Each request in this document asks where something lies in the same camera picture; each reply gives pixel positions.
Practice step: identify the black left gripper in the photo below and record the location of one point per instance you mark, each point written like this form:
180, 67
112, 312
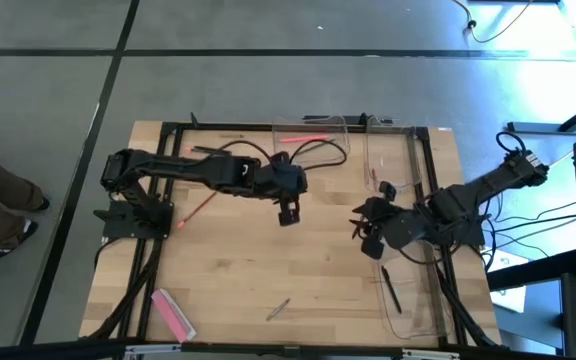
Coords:
288, 180

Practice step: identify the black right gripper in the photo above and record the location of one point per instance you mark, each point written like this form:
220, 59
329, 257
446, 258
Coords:
403, 225

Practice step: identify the red crayon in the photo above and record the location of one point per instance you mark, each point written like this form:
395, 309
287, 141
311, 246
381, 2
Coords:
373, 176

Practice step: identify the pink pencil orange eraser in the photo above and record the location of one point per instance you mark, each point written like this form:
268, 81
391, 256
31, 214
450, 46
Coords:
303, 138

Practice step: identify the dark blue pen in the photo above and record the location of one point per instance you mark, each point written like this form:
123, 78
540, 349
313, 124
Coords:
391, 290

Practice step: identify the red pencil orange eraser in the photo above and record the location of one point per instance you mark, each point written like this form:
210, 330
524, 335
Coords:
198, 209

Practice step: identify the black pencil orange eraser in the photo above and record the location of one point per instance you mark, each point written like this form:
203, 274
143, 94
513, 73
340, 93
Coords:
188, 149

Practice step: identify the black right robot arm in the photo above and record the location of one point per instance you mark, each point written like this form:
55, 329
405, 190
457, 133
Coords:
493, 180

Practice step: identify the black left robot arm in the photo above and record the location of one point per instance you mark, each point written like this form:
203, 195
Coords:
188, 170

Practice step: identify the clear plastic bin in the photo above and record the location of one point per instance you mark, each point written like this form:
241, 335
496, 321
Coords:
418, 310
398, 150
280, 150

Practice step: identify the grey crayon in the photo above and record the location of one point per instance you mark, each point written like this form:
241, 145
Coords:
278, 310

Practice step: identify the silver aluminium bar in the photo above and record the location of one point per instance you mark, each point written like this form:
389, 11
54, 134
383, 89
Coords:
153, 350
430, 355

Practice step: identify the black rig beam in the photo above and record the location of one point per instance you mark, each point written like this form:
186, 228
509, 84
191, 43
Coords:
268, 350

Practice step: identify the white paper sheet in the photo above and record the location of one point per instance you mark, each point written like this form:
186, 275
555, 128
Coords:
510, 297

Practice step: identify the black floor beam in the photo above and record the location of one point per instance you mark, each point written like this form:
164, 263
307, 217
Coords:
533, 272

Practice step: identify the black desk leg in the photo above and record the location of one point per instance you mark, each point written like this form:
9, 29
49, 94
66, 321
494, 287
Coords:
543, 128

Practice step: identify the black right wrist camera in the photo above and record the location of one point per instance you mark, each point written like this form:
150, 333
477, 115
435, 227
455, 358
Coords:
372, 247

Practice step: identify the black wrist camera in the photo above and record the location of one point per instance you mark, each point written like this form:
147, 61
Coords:
282, 217
372, 247

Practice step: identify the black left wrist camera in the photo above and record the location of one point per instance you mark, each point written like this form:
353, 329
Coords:
282, 217

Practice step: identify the black metal table frame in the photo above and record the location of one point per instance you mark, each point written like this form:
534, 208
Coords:
248, 127

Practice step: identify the black bracket bar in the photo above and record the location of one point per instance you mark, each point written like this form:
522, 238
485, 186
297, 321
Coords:
353, 120

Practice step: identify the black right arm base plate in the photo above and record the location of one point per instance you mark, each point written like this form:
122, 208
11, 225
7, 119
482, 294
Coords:
470, 239

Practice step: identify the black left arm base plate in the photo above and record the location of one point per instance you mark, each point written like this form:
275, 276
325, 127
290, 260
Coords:
118, 227

